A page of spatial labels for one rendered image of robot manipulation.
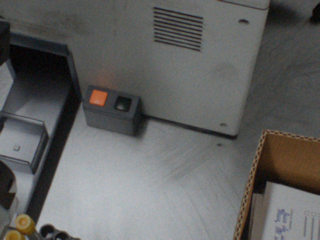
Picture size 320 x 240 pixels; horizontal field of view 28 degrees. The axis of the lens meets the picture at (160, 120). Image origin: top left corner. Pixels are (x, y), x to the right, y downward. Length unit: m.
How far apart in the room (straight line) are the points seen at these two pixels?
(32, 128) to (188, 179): 0.18
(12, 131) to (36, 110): 0.04
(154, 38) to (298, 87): 0.25
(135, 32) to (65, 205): 0.23
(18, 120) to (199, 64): 0.21
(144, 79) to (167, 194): 0.14
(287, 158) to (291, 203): 0.05
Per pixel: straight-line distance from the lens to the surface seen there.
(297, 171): 0.68
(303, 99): 0.80
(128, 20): 0.60
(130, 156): 0.75
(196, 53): 0.62
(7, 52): 0.44
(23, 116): 0.71
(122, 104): 0.72
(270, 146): 0.63
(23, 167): 0.70
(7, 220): 0.50
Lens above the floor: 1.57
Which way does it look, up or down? 64 degrees down
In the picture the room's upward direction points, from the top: 1 degrees counter-clockwise
